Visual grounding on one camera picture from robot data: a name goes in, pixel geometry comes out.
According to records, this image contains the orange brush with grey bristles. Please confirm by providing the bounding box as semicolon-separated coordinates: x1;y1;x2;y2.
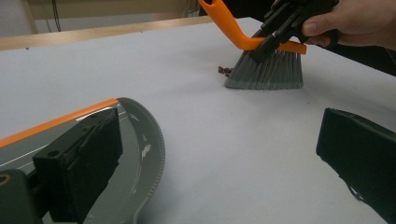
197;0;308;91

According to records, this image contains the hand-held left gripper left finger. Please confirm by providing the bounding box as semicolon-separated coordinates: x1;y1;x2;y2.
32;106;124;224

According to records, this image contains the pile of red beans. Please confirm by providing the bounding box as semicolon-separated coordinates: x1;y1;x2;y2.
217;65;233;77

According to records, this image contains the light wooden shelf unit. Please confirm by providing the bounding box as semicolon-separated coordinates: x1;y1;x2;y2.
21;0;202;35

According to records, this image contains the black hanging cable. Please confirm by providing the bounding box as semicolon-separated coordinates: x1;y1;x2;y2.
50;0;63;33

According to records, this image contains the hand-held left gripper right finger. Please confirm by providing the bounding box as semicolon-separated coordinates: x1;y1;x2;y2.
315;106;396;224

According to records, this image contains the wooden table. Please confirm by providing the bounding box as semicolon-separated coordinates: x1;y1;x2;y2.
0;15;217;52

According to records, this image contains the grey dustpan with orange edge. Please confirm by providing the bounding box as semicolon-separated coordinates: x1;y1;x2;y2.
0;97;166;224

